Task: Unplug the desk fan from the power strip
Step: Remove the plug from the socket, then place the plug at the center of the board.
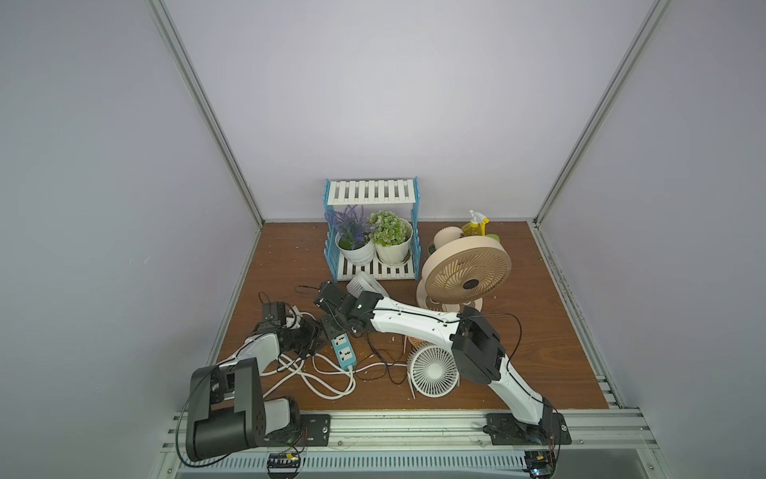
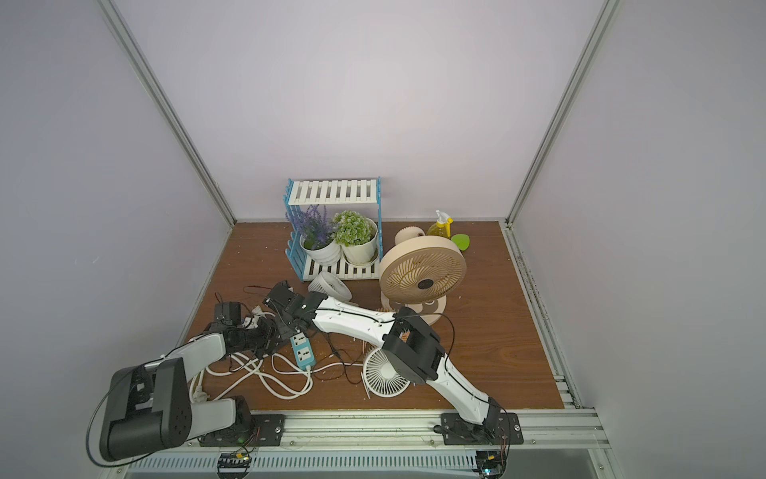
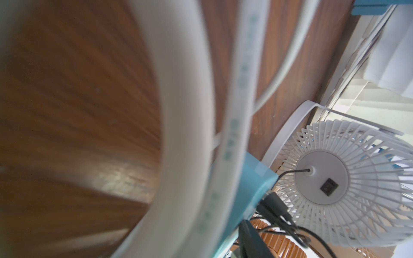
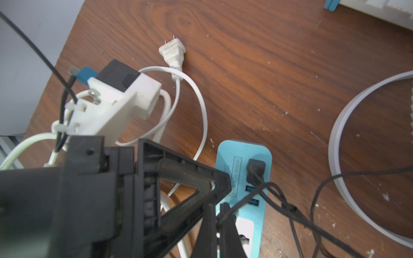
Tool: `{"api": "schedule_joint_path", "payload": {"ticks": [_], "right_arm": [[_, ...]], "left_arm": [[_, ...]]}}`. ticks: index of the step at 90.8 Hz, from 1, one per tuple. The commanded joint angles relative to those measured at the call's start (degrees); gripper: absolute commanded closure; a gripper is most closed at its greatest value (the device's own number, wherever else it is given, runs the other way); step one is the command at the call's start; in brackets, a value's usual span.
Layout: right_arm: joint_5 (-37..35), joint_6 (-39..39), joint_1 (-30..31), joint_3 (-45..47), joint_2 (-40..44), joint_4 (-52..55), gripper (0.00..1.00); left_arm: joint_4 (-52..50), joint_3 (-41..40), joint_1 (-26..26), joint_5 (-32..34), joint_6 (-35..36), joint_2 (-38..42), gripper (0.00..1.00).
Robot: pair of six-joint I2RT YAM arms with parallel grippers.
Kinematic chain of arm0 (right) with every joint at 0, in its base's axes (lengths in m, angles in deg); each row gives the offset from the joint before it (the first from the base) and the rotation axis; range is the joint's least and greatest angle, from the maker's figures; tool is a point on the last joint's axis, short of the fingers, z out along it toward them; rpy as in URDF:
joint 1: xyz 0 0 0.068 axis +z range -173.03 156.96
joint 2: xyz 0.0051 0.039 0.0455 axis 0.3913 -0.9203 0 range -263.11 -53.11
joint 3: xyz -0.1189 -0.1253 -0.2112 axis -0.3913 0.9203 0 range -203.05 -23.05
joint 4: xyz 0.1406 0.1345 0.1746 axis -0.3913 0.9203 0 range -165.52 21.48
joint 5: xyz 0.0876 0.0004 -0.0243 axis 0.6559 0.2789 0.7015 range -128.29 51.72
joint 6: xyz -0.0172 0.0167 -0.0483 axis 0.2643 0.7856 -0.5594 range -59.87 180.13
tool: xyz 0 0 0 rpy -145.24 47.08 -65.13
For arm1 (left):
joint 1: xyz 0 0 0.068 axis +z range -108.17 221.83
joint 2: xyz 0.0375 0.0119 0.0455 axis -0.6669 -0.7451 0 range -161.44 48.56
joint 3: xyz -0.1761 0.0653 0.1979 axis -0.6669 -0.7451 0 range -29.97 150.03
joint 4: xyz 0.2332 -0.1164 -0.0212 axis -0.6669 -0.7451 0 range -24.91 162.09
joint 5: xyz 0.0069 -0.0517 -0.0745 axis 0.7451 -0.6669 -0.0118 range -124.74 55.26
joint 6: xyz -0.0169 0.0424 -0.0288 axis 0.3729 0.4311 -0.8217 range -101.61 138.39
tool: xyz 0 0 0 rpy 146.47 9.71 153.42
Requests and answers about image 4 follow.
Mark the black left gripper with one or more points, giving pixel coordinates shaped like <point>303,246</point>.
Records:
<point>82,209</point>

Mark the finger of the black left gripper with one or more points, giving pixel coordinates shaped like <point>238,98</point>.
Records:
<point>180,189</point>

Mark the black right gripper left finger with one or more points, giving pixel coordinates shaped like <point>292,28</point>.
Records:
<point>206,243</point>

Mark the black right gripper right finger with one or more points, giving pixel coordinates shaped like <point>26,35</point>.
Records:
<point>230,245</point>

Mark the teal white power strip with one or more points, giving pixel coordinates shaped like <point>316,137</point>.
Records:
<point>232,158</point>

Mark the black plug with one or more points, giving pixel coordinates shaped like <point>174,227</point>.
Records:
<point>255,172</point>

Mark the white round tilting desk fan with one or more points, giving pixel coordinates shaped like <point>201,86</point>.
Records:
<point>370,154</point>

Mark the blue white wooden plant shelf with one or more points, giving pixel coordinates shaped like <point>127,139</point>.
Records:
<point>398,12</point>

